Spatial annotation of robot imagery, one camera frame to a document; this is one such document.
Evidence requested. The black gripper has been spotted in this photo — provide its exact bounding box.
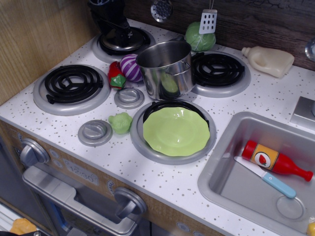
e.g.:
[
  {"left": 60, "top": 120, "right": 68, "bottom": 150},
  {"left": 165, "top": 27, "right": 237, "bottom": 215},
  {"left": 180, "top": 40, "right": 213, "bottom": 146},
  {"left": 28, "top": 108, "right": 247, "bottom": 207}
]
[{"left": 88, "top": 0, "right": 133, "bottom": 47}]

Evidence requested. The steel pot lid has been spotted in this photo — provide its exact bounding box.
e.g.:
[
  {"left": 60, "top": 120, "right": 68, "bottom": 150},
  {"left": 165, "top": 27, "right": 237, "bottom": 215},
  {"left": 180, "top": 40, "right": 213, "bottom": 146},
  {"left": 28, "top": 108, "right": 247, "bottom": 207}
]
[{"left": 100, "top": 27, "right": 145, "bottom": 52}]

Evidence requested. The stainless steel pot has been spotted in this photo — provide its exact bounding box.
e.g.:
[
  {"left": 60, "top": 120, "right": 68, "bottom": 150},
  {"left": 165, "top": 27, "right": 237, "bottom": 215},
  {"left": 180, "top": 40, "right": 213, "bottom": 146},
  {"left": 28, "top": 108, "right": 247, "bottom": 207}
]
[{"left": 136, "top": 40, "right": 195, "bottom": 100}]

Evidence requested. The back left black burner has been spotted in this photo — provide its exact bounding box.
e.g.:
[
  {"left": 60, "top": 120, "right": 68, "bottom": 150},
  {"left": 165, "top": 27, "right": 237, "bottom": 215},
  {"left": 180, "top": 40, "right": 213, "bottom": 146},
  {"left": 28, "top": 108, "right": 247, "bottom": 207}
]
[{"left": 92, "top": 27, "right": 156, "bottom": 63}]

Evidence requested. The black burner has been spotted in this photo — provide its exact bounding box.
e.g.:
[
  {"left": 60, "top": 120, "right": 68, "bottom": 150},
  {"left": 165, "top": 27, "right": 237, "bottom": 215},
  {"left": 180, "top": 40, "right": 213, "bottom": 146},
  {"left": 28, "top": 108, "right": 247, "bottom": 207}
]
[
  {"left": 33, "top": 64, "right": 111, "bottom": 116},
  {"left": 130, "top": 99, "right": 217, "bottom": 165},
  {"left": 192, "top": 52, "right": 251, "bottom": 98},
  {"left": 92, "top": 27, "right": 156, "bottom": 63}
]

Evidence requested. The purple striped toy onion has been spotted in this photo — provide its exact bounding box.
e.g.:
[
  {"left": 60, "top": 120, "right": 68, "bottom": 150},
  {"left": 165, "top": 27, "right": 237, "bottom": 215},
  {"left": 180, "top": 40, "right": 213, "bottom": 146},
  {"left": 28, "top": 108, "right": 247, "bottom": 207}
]
[{"left": 120, "top": 54, "right": 143, "bottom": 82}]

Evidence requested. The red toy pepper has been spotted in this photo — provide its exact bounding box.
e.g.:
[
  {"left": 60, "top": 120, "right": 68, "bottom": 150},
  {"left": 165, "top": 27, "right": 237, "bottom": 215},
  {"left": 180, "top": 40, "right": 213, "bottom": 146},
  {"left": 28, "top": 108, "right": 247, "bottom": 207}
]
[{"left": 107, "top": 61, "right": 126, "bottom": 89}]

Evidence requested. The hanging metal strainer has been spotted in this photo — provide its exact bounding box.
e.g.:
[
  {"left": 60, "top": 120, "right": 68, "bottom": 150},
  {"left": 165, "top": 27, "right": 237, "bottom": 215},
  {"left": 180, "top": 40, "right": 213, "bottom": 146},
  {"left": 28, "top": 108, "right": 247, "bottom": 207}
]
[{"left": 151, "top": 0, "right": 173, "bottom": 23}]

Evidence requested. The grey stove knob upper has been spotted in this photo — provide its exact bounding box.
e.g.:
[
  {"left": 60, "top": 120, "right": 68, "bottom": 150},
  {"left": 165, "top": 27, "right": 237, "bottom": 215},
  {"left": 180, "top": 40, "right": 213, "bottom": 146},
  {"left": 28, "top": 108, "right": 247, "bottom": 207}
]
[{"left": 114, "top": 88, "right": 145, "bottom": 109}]

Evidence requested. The grey stove knob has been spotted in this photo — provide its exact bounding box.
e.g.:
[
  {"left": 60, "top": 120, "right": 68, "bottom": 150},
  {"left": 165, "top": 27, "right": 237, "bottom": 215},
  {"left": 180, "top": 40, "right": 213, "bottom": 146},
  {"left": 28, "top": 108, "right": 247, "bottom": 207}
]
[
  {"left": 78, "top": 120, "right": 113, "bottom": 147},
  {"left": 114, "top": 88, "right": 145, "bottom": 109}
]

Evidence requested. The front left black burner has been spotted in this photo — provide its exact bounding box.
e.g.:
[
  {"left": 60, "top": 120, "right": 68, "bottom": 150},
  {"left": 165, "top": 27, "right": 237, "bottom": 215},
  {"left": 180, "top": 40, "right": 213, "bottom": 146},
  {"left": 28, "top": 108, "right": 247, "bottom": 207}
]
[{"left": 33, "top": 64, "right": 111, "bottom": 116}]

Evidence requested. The green toy cabbage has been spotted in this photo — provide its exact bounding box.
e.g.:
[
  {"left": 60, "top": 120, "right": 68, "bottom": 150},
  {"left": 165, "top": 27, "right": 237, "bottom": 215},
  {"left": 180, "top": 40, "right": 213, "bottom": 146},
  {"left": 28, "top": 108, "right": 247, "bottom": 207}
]
[{"left": 185, "top": 22, "right": 216, "bottom": 52}]

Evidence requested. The light green toy lettuce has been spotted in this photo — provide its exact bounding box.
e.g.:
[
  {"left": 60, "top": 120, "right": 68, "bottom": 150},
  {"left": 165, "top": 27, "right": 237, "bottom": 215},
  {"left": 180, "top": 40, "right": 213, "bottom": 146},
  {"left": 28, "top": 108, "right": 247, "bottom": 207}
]
[{"left": 108, "top": 112, "right": 133, "bottom": 134}]

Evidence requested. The white toy spatula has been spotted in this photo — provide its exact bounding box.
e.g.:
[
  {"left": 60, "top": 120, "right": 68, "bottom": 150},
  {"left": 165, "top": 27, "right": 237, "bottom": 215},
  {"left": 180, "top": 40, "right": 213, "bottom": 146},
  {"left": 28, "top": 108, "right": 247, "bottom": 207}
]
[{"left": 199, "top": 9, "right": 218, "bottom": 34}]

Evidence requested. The grey stove knob lower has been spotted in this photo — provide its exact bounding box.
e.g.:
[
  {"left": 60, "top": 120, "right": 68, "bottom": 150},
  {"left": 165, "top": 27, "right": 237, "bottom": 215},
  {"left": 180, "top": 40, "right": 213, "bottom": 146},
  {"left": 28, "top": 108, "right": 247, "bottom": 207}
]
[{"left": 78, "top": 120, "right": 113, "bottom": 147}]

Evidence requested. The front right black burner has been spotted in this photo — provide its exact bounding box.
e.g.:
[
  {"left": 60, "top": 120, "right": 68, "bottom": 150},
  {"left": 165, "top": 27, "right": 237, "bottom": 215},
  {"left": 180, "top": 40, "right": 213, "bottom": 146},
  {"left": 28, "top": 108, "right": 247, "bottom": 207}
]
[{"left": 130, "top": 99, "right": 217, "bottom": 165}]

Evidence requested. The back right black burner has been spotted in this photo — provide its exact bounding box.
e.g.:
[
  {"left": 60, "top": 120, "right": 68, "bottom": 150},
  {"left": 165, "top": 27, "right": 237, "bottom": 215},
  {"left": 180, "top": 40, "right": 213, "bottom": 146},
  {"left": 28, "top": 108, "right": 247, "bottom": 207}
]
[{"left": 192, "top": 52, "right": 251, "bottom": 98}]

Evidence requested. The green plastic plate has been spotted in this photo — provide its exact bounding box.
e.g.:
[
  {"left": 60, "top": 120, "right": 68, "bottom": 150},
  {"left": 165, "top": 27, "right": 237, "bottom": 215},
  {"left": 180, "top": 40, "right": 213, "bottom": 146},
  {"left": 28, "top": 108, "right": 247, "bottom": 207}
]
[{"left": 143, "top": 107, "right": 211, "bottom": 157}]

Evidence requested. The grey oven knob left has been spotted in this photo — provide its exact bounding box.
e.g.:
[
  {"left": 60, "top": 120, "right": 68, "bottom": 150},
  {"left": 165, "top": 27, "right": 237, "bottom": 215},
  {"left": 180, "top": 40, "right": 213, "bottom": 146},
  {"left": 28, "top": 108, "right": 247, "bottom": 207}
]
[{"left": 20, "top": 138, "right": 50, "bottom": 167}]

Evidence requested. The grey oven knob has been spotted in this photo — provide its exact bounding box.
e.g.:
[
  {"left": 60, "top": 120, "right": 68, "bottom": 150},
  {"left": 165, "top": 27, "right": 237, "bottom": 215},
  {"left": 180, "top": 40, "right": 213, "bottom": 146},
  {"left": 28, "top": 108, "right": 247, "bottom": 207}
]
[
  {"left": 20, "top": 138, "right": 50, "bottom": 167},
  {"left": 114, "top": 187, "right": 147, "bottom": 219}
]

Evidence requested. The cream toy bottle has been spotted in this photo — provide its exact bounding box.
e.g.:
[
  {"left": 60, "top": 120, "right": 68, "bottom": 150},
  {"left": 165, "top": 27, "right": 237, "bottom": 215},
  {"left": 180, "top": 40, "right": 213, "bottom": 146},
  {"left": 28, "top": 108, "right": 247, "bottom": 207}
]
[{"left": 241, "top": 46, "right": 295, "bottom": 78}]

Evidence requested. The grey oven knob right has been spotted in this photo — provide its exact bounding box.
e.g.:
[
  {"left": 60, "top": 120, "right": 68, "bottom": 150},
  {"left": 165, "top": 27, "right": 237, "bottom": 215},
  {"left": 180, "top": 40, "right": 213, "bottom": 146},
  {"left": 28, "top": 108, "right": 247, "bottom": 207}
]
[{"left": 114, "top": 187, "right": 147, "bottom": 219}]

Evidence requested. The grey toy sink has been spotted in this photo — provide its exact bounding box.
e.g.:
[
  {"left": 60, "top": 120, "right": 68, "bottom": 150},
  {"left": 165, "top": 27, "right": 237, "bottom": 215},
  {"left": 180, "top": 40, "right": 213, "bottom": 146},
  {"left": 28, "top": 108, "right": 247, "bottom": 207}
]
[{"left": 198, "top": 112, "right": 315, "bottom": 236}]

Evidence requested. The chrome faucet knob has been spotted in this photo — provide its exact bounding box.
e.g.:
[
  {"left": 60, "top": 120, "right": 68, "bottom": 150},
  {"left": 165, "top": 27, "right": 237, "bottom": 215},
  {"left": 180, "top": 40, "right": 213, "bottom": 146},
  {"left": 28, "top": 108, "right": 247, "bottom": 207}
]
[{"left": 305, "top": 38, "right": 315, "bottom": 61}]

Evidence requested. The red toy ketchup bottle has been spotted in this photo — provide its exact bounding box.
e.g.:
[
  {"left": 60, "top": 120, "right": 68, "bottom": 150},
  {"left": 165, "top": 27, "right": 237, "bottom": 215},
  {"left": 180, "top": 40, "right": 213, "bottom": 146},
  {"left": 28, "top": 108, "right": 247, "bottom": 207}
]
[{"left": 241, "top": 140, "right": 314, "bottom": 182}]

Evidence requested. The yellow toy at bottom left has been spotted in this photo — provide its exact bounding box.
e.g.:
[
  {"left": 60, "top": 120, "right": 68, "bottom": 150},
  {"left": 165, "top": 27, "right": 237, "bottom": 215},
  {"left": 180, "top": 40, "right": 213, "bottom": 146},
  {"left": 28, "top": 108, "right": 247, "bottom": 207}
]
[{"left": 10, "top": 218, "right": 37, "bottom": 235}]

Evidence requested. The yellow toy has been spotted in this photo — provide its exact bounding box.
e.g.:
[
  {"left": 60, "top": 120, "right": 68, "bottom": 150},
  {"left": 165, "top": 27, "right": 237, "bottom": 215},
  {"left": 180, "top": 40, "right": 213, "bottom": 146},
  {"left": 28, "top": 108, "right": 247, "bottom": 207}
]
[
  {"left": 10, "top": 218, "right": 37, "bottom": 235},
  {"left": 307, "top": 222, "right": 315, "bottom": 236}
]

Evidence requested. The yellow toy at bottom right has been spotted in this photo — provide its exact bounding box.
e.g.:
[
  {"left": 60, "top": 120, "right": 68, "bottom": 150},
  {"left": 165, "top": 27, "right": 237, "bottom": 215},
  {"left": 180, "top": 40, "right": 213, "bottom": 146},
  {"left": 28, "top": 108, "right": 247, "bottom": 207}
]
[{"left": 307, "top": 222, "right": 315, "bottom": 236}]

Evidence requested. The grey oven door handle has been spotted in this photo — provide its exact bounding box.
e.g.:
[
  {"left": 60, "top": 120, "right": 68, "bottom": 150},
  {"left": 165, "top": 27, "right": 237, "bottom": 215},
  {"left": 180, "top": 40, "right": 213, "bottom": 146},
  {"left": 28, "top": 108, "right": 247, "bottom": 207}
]
[{"left": 23, "top": 166, "right": 138, "bottom": 236}]

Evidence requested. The blue handled toy knife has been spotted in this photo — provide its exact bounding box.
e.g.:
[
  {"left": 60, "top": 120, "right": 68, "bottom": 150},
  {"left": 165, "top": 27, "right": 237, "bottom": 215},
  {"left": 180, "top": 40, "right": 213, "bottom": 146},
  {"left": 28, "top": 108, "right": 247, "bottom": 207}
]
[{"left": 234, "top": 156, "right": 296, "bottom": 199}]

